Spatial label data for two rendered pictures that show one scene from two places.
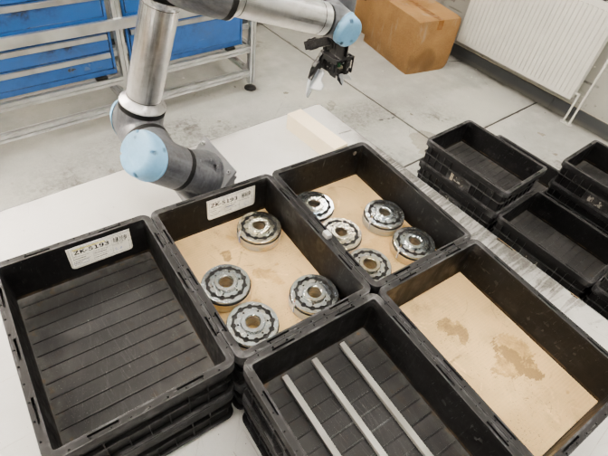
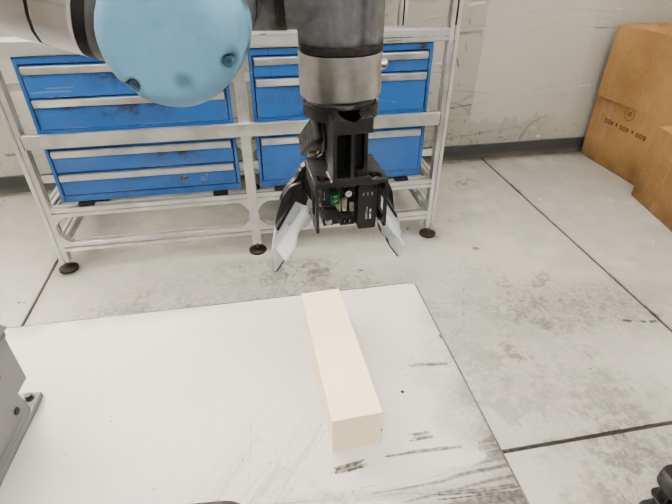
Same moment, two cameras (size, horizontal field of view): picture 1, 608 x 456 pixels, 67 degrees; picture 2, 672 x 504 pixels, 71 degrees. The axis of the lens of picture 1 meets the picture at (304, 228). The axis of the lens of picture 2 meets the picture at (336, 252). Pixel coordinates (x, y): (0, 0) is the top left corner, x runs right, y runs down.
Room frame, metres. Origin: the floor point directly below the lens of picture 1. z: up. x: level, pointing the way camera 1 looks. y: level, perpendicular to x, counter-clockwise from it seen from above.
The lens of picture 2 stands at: (0.95, -0.26, 1.23)
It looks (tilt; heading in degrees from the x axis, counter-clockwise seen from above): 34 degrees down; 35
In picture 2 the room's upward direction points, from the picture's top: straight up
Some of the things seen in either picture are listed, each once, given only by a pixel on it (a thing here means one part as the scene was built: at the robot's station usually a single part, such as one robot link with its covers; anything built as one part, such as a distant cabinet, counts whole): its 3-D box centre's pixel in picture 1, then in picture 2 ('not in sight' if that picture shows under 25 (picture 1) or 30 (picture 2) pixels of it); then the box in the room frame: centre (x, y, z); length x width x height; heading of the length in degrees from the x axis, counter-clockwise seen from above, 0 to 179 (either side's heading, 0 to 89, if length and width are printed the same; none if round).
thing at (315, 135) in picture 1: (316, 135); (335, 359); (1.34, 0.01, 0.73); 0.24 x 0.06 x 0.06; 48
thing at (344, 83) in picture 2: not in sight; (343, 75); (1.32, -0.01, 1.12); 0.08 x 0.08 x 0.05
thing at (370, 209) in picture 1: (384, 213); not in sight; (0.86, -0.19, 0.86); 0.10 x 0.10 x 0.01
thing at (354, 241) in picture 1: (340, 232); not in sight; (0.76, -0.09, 0.86); 0.10 x 0.10 x 0.01
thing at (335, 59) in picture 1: (336, 52); (342, 162); (1.32, -0.01, 1.04); 0.09 x 0.08 x 0.12; 47
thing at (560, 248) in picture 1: (540, 261); not in sight; (1.33, -0.97, 0.31); 0.40 x 0.30 x 0.34; 45
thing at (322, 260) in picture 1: (255, 269); not in sight; (0.61, 0.09, 0.87); 0.40 x 0.30 x 0.11; 41
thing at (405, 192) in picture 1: (363, 222); not in sight; (0.81, -0.14, 0.87); 0.40 x 0.30 x 0.11; 41
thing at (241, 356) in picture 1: (256, 253); not in sight; (0.61, 0.09, 0.92); 0.40 x 0.30 x 0.02; 41
